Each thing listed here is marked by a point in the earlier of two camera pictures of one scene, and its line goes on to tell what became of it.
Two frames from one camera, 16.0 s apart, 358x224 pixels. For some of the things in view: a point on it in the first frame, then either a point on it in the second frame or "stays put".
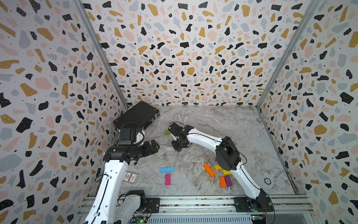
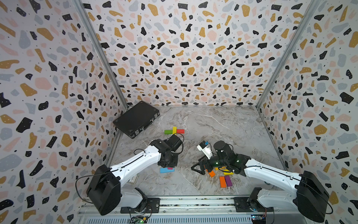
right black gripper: [176, 148] to [205, 161]
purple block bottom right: [228, 180] stays put
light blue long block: [167, 169] stays put
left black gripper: [148, 150] to [174, 164]
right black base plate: [262, 204] stays put
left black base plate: [152, 205] stays put
